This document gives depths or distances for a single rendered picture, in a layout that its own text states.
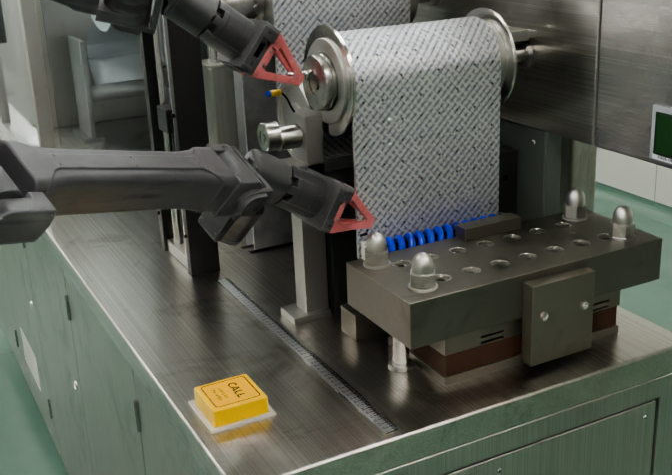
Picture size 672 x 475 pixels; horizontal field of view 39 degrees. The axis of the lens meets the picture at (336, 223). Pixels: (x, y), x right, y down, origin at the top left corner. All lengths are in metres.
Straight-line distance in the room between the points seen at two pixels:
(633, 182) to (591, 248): 3.47
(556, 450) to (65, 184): 0.72
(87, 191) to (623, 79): 0.72
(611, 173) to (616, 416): 3.59
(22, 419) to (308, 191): 2.05
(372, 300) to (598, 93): 0.42
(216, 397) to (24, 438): 1.90
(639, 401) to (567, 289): 0.20
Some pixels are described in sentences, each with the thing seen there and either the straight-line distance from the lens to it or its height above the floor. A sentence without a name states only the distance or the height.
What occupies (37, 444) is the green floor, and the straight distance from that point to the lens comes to 2.98.
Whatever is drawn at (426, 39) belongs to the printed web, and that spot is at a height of 1.30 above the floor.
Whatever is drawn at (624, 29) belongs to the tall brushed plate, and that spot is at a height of 1.31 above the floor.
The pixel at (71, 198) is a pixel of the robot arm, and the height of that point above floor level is 1.23.
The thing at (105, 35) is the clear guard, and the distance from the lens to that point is 2.19.
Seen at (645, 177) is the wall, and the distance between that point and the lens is 4.71.
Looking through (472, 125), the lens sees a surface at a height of 1.17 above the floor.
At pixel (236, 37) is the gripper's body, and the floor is 1.32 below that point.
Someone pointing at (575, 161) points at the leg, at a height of 1.04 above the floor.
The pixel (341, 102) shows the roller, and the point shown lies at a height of 1.23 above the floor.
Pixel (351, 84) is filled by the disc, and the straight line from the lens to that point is 1.23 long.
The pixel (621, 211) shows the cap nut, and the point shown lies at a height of 1.07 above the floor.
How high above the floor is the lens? 1.49
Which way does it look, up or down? 19 degrees down
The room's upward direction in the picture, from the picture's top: 2 degrees counter-clockwise
